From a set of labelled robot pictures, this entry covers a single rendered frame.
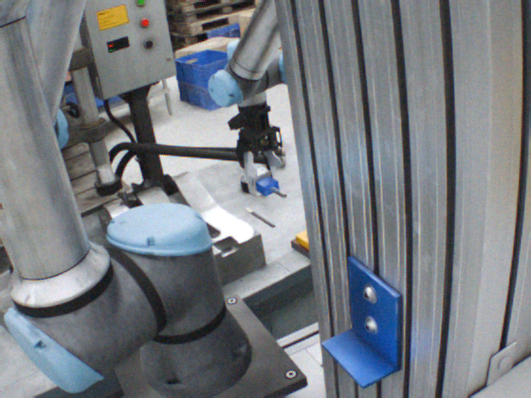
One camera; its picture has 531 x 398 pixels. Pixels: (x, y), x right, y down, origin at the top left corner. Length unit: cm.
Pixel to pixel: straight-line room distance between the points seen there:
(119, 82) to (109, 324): 149
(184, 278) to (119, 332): 10
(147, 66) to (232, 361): 145
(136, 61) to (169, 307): 146
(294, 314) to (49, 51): 103
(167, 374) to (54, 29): 44
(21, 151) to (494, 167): 37
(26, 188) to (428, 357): 37
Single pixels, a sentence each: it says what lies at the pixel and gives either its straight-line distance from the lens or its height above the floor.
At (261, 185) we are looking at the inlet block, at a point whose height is 95.
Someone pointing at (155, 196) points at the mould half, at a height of 93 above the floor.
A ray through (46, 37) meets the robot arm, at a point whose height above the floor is 149.
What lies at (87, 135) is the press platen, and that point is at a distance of 184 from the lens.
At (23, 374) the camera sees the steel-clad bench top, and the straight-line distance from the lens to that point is 127.
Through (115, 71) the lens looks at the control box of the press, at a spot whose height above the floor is 116.
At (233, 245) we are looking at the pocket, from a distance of 133.
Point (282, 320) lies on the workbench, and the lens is 147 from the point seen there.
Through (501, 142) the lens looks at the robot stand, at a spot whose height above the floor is 143.
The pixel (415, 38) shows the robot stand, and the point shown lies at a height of 149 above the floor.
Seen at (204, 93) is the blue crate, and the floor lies 17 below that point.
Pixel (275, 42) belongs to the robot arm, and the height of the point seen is 134.
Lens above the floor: 156
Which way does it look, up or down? 28 degrees down
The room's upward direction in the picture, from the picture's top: 9 degrees counter-clockwise
